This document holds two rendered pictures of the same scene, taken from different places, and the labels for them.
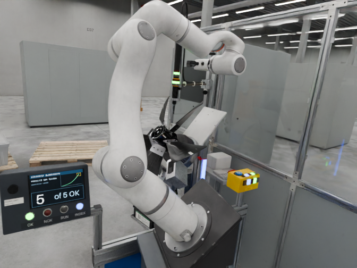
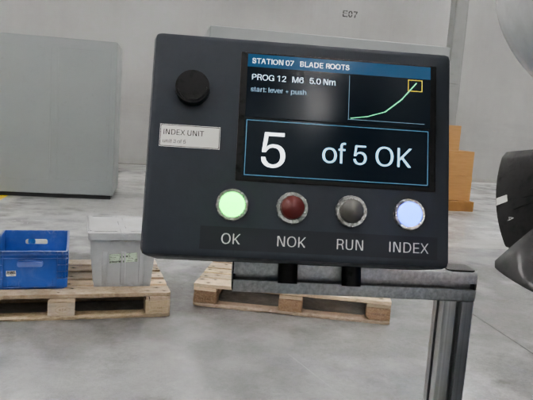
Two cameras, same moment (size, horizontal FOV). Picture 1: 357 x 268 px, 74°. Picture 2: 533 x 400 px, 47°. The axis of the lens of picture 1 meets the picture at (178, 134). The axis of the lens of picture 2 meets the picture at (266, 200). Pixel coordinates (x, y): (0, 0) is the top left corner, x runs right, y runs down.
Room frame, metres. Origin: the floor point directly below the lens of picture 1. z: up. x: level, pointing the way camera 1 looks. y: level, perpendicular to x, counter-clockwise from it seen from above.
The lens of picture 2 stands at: (0.22, 0.20, 1.19)
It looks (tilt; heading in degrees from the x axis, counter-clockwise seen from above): 8 degrees down; 27
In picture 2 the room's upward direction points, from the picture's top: 4 degrees clockwise
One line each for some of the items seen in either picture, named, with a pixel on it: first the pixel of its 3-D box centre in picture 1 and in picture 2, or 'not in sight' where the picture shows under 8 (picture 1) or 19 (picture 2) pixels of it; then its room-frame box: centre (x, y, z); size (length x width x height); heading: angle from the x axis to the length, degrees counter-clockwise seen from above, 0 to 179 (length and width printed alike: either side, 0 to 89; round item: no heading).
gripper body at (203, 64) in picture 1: (208, 64); not in sight; (1.18, -0.12, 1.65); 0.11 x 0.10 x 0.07; 32
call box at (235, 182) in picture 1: (243, 181); not in sight; (1.28, -0.40, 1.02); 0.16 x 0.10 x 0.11; 122
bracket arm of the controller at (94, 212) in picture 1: (69, 215); (353, 278); (0.79, 0.39, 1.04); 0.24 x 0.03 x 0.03; 122
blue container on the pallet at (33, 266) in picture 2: not in sight; (33, 257); (2.81, 3.05, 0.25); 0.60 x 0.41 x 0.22; 44
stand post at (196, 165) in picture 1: (193, 204); not in sight; (1.72, -0.17, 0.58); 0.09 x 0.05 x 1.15; 32
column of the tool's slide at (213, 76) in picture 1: (202, 153); not in sight; (2.09, -0.24, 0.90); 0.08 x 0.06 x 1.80; 67
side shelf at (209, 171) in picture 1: (219, 171); not in sight; (1.81, -0.36, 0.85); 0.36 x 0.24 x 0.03; 32
